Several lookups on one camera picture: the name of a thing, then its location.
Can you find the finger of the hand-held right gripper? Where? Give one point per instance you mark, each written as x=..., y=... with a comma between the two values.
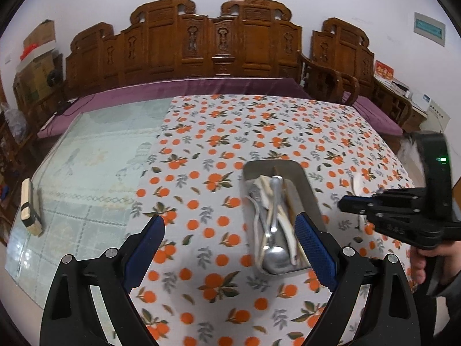
x=389, y=202
x=399, y=225

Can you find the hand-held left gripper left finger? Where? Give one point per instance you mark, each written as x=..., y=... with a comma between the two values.
x=144, y=256

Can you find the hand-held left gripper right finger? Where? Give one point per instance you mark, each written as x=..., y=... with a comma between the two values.
x=315, y=252

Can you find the metal spoon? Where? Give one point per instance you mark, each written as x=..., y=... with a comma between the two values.
x=276, y=256

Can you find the grey metal tray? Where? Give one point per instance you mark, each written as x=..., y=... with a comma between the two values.
x=309, y=194

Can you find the person's right forearm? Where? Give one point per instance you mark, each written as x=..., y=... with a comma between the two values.
x=452, y=313

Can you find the person's right hand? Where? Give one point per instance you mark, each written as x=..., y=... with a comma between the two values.
x=419, y=266

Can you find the white box blue label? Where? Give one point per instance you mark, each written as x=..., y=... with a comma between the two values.
x=432, y=111

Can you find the purple armchair cushion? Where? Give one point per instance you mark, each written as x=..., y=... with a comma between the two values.
x=378, y=119

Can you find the wooden side table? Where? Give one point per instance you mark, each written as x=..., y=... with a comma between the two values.
x=396, y=104

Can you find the pale green lace table cover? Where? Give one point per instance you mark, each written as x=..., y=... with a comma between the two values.
x=90, y=158

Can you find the wooden block black band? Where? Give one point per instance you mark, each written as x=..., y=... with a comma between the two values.
x=30, y=205

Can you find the red printed box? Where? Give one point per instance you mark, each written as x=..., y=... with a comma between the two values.
x=383, y=70

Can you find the orange fruit print tablecloth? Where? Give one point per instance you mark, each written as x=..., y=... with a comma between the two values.
x=252, y=129

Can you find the carved wooden armchair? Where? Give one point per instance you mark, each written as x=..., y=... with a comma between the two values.
x=342, y=43

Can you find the wooden armchair with clutter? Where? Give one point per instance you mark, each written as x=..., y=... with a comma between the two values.
x=36, y=110

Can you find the purple bench cushion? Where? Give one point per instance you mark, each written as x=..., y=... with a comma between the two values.
x=234, y=86

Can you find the clear plastic bag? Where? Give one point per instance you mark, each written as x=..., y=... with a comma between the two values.
x=14, y=122

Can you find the black round object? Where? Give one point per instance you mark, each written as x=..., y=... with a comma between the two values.
x=53, y=78

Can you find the large brown cardboard box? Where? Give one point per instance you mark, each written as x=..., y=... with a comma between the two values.
x=36, y=79

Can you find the carved wooden bench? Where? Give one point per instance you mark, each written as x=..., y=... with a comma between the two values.
x=162, y=43

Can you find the white box red print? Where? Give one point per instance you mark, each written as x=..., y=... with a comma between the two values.
x=36, y=57

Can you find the small cardboard box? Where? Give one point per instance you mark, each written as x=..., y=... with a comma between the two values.
x=39, y=34

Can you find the grey wall panel box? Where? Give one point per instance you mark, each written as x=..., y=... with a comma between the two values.
x=428, y=29

